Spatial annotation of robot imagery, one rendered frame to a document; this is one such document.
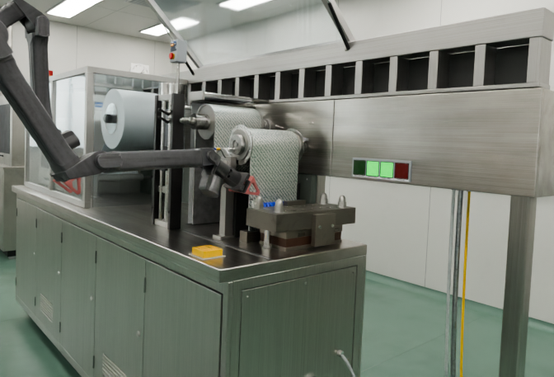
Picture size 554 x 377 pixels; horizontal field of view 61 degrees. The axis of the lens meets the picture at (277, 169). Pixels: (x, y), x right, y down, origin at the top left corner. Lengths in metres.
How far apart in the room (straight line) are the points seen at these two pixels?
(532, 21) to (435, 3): 3.02
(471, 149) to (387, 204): 3.07
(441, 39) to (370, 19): 3.27
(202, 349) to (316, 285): 0.42
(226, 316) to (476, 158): 0.87
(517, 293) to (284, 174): 0.87
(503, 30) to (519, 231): 0.61
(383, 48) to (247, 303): 0.98
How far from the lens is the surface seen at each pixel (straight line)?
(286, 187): 1.80
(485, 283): 4.17
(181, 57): 2.21
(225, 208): 1.73
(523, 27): 1.51
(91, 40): 7.42
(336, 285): 1.71
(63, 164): 1.28
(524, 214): 1.63
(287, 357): 1.63
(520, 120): 1.46
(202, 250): 1.47
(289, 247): 1.60
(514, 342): 1.73
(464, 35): 1.58
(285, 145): 1.79
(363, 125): 1.74
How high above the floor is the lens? 1.26
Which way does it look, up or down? 3 degrees down
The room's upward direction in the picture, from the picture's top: 2 degrees clockwise
